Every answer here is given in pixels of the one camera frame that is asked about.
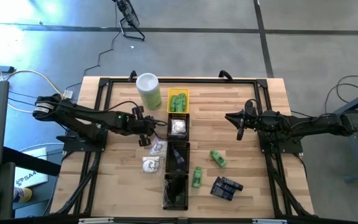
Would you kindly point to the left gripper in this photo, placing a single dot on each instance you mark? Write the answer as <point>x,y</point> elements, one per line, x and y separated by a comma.
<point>138,126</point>

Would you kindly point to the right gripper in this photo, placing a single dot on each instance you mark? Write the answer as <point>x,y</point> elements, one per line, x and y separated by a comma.
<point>253,119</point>

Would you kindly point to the clear bagged vanity pack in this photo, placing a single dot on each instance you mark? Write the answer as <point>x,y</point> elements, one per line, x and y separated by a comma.
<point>150,164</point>
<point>178,126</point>
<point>158,147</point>

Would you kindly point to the green travel shampoo bottle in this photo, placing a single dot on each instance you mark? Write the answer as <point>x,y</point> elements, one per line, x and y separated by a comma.
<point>173,104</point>
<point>179,102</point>
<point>218,158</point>
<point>197,177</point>
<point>184,99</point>

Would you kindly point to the dark blue travel tube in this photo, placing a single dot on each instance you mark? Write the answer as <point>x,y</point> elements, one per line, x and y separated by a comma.
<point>220,193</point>
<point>217,181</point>
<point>178,155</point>
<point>233,184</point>
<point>225,188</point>

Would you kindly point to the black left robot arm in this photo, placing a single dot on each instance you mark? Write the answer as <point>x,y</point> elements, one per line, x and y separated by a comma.
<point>82,113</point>

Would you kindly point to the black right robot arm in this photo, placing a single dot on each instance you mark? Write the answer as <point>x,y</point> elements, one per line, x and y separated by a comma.
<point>315,122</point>

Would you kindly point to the black slotted plastic basket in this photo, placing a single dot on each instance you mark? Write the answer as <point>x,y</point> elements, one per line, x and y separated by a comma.
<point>169,137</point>
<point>167,168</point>
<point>183,208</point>

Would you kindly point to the wipes canister with white lid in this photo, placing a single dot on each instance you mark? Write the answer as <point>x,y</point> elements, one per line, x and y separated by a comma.
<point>149,90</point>

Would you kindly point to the yellow slotted plastic basket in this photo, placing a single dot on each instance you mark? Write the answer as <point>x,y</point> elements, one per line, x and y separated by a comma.
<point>179,89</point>

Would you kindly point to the grey power adapter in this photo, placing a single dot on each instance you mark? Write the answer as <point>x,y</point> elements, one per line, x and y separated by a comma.
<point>68,93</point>

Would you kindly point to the black floor fan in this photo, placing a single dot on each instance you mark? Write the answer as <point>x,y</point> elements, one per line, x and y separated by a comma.
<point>129,15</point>

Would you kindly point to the blue-legged side table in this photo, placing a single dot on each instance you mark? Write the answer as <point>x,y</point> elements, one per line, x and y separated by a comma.
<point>353,149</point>

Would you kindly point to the white printed box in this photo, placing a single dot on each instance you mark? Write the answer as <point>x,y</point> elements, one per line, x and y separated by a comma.
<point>31,177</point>

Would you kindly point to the yellow blue can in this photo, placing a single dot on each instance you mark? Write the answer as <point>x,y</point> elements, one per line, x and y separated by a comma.
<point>22,194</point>

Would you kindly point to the black aluminium table frame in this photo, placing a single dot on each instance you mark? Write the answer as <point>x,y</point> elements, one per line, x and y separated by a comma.
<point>213,81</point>

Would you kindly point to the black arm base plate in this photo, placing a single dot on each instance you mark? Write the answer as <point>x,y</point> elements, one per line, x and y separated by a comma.
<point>291,147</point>
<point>73,144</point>

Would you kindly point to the white bracket strip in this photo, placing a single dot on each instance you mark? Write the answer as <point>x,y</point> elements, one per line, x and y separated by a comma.
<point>269,221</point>
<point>95,221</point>

